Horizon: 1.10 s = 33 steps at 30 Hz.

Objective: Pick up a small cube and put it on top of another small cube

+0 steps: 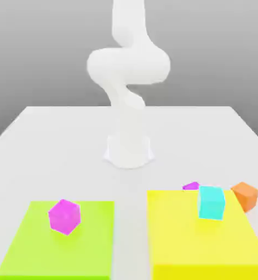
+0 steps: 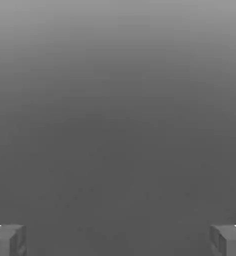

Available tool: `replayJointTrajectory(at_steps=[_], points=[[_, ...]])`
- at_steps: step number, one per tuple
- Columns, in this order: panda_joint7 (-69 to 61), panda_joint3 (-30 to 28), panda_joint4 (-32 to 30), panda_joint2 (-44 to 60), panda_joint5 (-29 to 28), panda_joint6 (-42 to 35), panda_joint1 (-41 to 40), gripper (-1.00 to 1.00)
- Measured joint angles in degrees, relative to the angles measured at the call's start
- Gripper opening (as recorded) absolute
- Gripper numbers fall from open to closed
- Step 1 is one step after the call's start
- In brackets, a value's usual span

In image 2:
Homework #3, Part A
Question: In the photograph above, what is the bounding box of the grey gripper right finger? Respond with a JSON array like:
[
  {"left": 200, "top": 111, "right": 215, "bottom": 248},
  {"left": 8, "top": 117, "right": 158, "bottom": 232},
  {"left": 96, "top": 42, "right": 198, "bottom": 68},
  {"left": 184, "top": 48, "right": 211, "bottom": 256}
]
[{"left": 209, "top": 224, "right": 236, "bottom": 256}]

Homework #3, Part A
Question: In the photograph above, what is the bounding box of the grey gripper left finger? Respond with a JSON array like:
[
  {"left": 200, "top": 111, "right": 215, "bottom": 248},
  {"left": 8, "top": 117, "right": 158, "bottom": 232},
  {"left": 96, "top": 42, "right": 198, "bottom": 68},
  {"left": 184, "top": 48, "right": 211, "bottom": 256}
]
[{"left": 0, "top": 224, "right": 28, "bottom": 256}]

